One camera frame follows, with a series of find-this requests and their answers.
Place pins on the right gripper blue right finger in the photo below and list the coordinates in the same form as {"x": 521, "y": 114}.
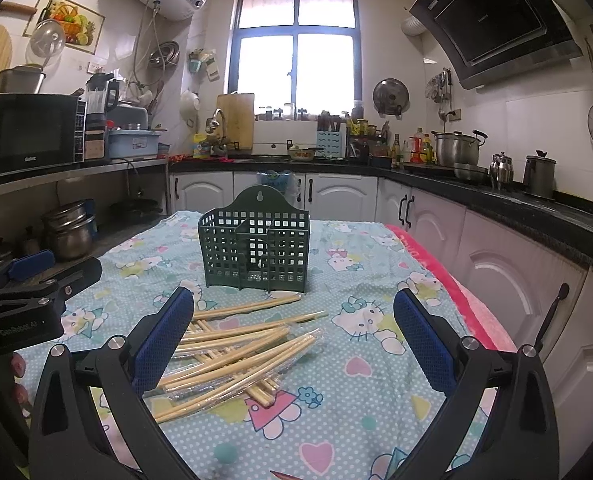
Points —
{"x": 431, "y": 339}

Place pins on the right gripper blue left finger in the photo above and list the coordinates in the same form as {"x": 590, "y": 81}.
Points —
{"x": 155, "y": 338}

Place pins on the green plastic utensil holder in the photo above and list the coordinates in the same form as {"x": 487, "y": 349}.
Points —
{"x": 259, "y": 241}

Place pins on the person's left hand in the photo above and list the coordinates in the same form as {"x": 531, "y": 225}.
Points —
{"x": 19, "y": 392}

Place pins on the steel pots on shelf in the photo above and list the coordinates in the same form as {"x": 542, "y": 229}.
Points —
{"x": 71, "y": 229}

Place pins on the Hello Kitty blue tablecloth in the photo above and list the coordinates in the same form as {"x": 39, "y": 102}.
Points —
{"x": 341, "y": 395}

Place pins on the steel bowl on counter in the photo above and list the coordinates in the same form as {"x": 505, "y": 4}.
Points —
{"x": 471, "y": 173}

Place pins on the black microwave oven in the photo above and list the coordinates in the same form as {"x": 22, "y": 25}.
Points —
{"x": 40, "y": 131}

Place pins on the steel kettle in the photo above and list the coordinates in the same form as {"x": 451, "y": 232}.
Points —
{"x": 501, "y": 171}

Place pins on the red oil bottle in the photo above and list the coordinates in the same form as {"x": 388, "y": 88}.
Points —
{"x": 417, "y": 147}

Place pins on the large steel stock pot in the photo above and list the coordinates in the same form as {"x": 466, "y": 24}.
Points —
{"x": 458, "y": 148}

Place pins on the steel canister with lid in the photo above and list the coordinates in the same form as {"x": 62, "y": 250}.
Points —
{"x": 539, "y": 172}

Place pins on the blue dish rack tub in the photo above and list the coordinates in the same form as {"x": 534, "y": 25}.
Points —
{"x": 133, "y": 144}

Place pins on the blue hanging trash basket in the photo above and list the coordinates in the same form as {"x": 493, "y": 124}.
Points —
{"x": 281, "y": 181}

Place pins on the blue knife block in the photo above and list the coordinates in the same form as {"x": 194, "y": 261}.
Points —
{"x": 331, "y": 144}

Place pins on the blender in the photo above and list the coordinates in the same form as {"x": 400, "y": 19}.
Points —
{"x": 102, "y": 93}

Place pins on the hanging pot lid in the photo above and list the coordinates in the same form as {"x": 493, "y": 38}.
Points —
{"x": 390, "y": 97}

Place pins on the wooden cutting board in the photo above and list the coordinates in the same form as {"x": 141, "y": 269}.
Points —
{"x": 238, "y": 109}

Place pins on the black range hood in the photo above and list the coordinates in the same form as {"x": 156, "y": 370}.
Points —
{"x": 491, "y": 40}

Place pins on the window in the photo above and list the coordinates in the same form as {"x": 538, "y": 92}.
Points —
{"x": 297, "y": 54}

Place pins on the glass lid on wall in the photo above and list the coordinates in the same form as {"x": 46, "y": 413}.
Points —
{"x": 46, "y": 43}

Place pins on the fruit picture on wall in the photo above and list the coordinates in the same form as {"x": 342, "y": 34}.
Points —
{"x": 82, "y": 26}

